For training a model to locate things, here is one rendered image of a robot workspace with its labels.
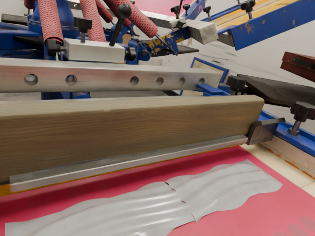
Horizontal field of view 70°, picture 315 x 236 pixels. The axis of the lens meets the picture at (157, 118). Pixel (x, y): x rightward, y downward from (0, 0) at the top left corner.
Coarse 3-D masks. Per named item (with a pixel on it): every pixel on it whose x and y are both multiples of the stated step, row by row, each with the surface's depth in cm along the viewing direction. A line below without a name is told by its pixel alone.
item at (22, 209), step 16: (96, 176) 29; (112, 176) 30; (128, 176) 31; (144, 176) 31; (32, 192) 25; (48, 192) 26; (64, 192) 26; (80, 192) 26; (96, 192) 27; (112, 192) 27; (0, 208) 23; (16, 208) 23; (32, 208) 23; (48, 208) 24; (64, 208) 24; (0, 224) 21; (192, 224) 25
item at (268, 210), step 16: (176, 160) 36; (192, 160) 37; (208, 160) 38; (224, 160) 38; (240, 160) 39; (256, 160) 40; (160, 176) 32; (176, 176) 32; (272, 176) 37; (272, 192) 33; (288, 192) 33; (304, 192) 34; (240, 208) 29; (256, 208) 29; (272, 208) 30; (288, 208) 30; (304, 208) 31; (208, 224) 26; (224, 224) 26; (240, 224) 26; (256, 224) 27; (272, 224) 27
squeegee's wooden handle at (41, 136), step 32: (224, 96) 36; (256, 96) 39; (0, 128) 19; (32, 128) 21; (64, 128) 22; (96, 128) 24; (128, 128) 26; (160, 128) 29; (192, 128) 32; (224, 128) 36; (0, 160) 20; (32, 160) 22; (64, 160) 24; (96, 160) 26
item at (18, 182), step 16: (192, 144) 33; (208, 144) 34; (224, 144) 36; (112, 160) 27; (128, 160) 27; (144, 160) 28; (160, 160) 30; (16, 176) 22; (32, 176) 22; (48, 176) 22; (64, 176) 23; (80, 176) 24
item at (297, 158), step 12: (156, 96) 52; (168, 96) 53; (180, 96) 55; (192, 96) 56; (264, 144) 45; (276, 144) 43; (288, 144) 41; (288, 156) 41; (300, 156) 40; (312, 156) 38; (300, 168) 40; (312, 168) 38
